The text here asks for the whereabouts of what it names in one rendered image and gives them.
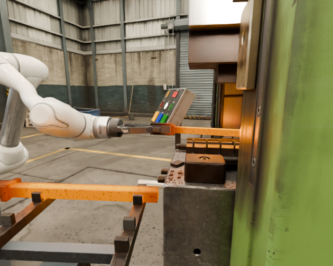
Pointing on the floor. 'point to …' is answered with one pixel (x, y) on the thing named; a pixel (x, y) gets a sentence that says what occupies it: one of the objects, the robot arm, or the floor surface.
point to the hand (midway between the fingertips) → (162, 128)
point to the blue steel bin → (89, 111)
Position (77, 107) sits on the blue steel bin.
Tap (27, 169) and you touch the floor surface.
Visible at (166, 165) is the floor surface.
